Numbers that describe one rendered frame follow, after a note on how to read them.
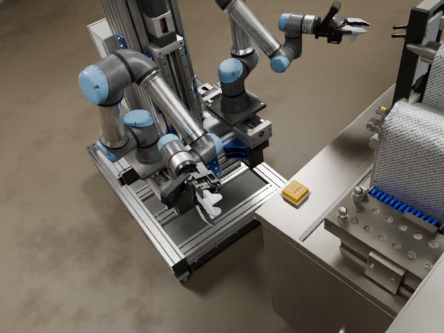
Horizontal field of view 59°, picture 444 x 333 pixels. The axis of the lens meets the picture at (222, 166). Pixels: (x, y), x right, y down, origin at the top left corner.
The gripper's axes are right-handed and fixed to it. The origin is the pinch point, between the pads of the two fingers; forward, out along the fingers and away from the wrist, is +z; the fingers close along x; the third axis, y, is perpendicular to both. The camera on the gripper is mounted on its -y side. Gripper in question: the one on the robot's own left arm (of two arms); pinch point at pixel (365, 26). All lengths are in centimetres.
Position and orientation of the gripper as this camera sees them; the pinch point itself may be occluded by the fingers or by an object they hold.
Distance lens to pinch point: 172.6
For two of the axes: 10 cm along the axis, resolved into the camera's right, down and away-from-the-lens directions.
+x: -4.5, 7.7, -4.5
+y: 2.1, 5.8, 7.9
